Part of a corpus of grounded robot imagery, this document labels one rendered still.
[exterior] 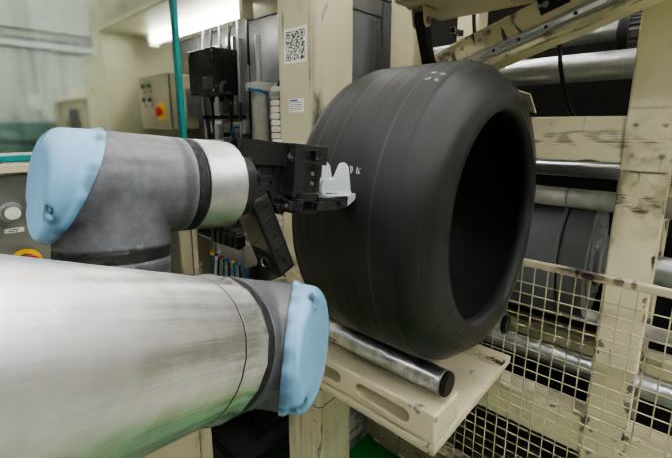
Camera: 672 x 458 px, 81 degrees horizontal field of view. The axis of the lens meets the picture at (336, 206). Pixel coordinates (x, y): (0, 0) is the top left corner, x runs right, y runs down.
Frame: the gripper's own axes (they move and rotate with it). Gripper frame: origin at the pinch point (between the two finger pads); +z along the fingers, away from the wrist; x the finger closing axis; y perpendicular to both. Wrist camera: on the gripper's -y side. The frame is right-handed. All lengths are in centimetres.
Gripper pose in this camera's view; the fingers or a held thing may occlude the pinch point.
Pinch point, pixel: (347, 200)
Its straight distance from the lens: 57.5
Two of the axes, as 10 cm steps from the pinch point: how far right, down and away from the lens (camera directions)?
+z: 6.7, -0.3, 7.4
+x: -7.4, -1.4, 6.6
